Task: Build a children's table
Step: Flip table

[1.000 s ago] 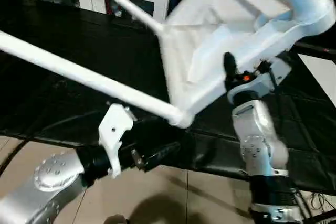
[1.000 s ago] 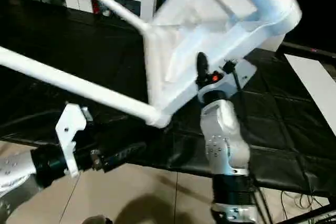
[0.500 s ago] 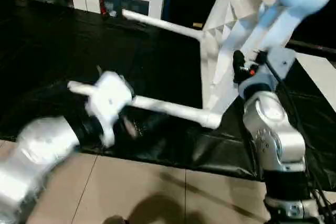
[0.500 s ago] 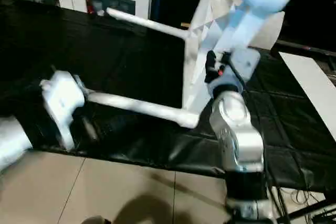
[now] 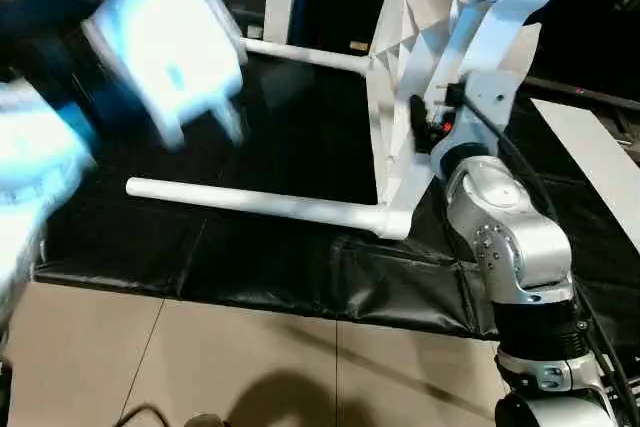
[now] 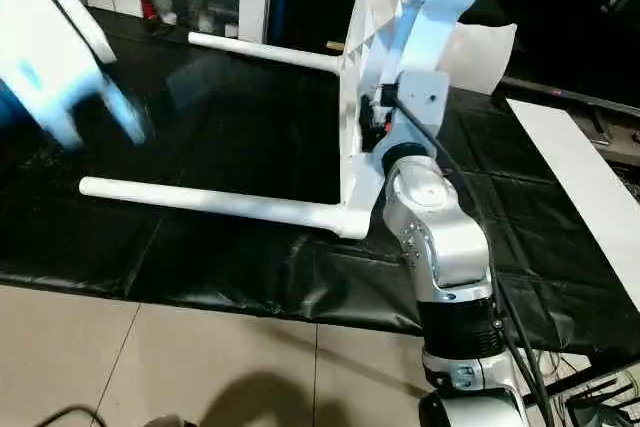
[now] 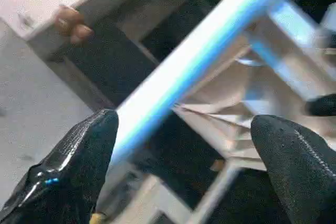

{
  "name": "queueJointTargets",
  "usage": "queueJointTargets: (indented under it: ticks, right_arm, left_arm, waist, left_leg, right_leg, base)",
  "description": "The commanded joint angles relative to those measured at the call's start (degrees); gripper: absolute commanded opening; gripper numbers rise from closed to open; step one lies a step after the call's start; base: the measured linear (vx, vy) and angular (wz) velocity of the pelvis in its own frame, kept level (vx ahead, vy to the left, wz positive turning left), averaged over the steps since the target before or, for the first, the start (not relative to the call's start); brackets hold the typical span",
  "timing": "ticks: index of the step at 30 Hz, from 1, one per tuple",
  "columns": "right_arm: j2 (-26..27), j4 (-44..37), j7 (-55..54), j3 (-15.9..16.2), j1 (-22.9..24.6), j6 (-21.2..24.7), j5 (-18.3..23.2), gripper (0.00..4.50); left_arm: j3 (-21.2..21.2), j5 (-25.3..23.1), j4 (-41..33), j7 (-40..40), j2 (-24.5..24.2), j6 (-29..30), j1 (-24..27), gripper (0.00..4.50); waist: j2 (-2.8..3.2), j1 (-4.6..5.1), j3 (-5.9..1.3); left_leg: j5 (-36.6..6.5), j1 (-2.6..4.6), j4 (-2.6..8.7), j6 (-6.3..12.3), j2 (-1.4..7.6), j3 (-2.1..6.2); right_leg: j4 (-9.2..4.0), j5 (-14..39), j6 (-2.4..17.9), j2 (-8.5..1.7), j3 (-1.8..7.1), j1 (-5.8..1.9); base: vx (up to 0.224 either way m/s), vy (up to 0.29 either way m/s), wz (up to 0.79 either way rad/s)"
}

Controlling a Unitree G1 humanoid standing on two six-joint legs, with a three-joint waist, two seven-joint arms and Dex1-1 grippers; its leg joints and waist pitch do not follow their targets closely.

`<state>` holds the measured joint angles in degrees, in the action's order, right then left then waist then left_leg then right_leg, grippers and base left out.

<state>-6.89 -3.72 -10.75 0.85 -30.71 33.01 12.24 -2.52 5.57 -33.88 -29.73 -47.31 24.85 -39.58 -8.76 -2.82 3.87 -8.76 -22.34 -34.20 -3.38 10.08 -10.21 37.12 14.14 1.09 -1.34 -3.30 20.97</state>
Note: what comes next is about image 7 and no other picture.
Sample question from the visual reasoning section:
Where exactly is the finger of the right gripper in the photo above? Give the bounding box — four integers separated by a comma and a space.
306, 93, 336, 118

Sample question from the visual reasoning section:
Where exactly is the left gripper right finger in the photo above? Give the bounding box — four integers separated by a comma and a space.
250, 114, 336, 224

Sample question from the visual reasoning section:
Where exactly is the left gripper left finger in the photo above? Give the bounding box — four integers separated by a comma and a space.
0, 109, 120, 224

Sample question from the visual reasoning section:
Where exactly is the person's bare hand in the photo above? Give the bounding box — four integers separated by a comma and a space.
52, 4, 94, 45

